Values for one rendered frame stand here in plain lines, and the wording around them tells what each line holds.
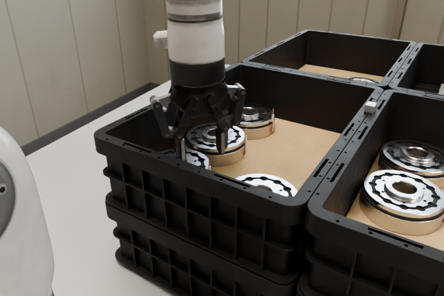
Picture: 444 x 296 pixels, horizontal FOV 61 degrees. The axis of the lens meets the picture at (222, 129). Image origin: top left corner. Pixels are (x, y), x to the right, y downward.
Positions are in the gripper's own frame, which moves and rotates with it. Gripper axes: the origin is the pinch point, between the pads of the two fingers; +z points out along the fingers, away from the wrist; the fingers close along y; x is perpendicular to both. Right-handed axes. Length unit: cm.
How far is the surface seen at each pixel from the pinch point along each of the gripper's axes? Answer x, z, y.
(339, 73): 36, 7, 51
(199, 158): 0.1, 2.2, -0.4
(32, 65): 179, 36, -45
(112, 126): 1.1, -5.2, -12.2
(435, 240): -23.8, 5.2, 22.5
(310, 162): -2.8, 5.5, 17.9
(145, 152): -7.7, -5.3, -9.2
